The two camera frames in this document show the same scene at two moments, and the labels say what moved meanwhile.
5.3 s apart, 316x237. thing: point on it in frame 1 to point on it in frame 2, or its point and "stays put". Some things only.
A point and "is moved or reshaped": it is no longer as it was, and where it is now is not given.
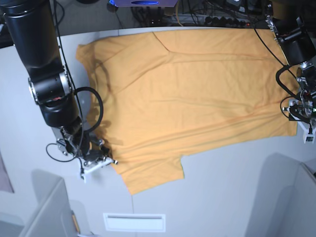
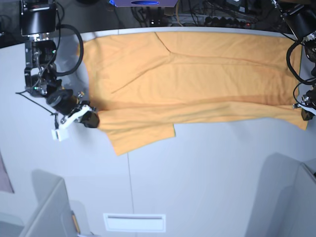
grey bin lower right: x=288 y=198 stays put
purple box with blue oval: x=144 y=3 stays put
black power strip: x=215 y=21 stays put
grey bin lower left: x=52 y=215 stays put
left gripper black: x=72 y=140 to x=64 y=101
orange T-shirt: x=155 y=95 is moved or reshaped
